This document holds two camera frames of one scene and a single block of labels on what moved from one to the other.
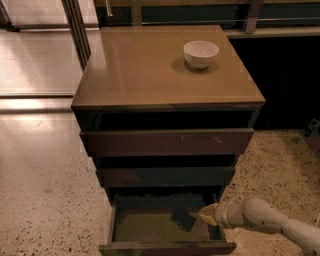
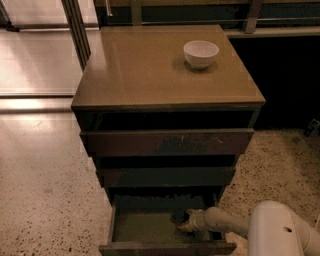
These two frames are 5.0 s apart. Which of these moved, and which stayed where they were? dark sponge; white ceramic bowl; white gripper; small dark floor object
Moved: white gripper
Stayed: small dark floor object; dark sponge; white ceramic bowl
